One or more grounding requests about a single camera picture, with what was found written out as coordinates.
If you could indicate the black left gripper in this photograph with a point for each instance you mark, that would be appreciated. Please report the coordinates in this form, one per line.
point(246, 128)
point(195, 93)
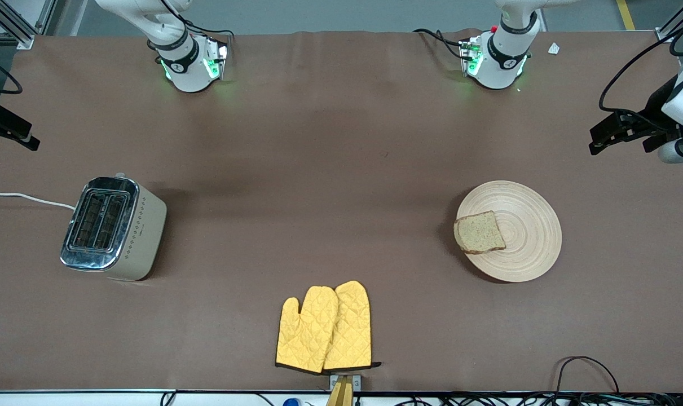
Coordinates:
point(655, 109)

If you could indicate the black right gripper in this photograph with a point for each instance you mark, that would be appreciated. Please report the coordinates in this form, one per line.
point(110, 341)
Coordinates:
point(3, 123)

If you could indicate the round light wooden plate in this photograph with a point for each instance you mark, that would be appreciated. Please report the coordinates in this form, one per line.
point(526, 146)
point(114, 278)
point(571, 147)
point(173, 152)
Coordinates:
point(527, 237)

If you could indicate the brown bread slice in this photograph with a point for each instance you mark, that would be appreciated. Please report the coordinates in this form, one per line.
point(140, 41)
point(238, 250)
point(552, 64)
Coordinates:
point(479, 232)

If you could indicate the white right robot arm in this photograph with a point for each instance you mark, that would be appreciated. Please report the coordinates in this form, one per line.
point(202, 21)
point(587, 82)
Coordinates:
point(186, 67)

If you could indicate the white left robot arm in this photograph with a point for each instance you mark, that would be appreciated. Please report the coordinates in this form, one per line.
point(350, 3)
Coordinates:
point(502, 62)

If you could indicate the beige chrome two-slot toaster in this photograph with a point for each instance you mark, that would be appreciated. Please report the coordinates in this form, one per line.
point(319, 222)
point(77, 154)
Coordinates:
point(113, 228)

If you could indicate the small white paper scrap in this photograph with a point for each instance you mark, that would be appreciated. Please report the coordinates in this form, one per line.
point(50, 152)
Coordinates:
point(554, 48)

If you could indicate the brown table cover sheet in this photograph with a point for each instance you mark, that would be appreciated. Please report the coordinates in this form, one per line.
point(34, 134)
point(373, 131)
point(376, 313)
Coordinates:
point(330, 141)

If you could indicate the yellow quilted oven mitt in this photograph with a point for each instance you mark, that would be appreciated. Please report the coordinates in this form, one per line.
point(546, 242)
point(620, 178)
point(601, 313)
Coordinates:
point(352, 327)
point(304, 332)

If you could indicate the blue cap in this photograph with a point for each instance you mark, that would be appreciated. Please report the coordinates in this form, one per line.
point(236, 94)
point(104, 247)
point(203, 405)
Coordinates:
point(291, 402)

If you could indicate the aluminium frame post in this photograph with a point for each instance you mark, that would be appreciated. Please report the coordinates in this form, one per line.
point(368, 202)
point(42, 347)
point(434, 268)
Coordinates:
point(671, 28)
point(14, 28)

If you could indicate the small metal bracket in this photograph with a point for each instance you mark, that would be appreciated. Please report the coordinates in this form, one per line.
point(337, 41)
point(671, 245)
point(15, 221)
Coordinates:
point(356, 382)

